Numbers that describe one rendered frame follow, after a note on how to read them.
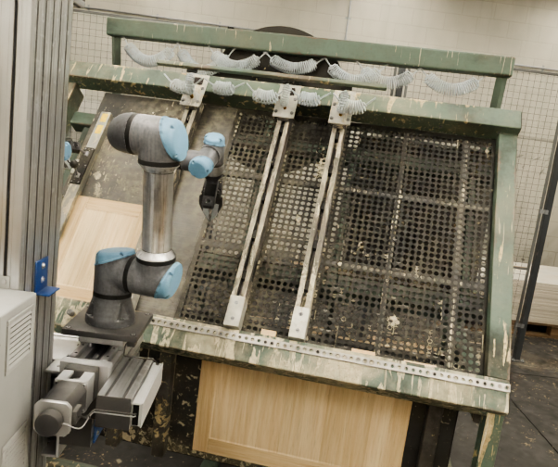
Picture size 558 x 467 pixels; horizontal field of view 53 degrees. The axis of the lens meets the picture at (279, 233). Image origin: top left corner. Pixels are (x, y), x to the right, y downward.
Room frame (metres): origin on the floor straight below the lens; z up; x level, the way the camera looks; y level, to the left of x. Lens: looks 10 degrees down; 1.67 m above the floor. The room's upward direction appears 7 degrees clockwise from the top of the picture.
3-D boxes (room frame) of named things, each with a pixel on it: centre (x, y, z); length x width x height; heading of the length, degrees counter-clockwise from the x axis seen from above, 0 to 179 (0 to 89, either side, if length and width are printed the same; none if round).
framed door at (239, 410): (2.22, -0.18, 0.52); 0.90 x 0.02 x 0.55; 81
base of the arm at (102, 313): (1.66, 0.49, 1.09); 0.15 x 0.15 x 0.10
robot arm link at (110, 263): (1.66, 0.48, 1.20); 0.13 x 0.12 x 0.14; 78
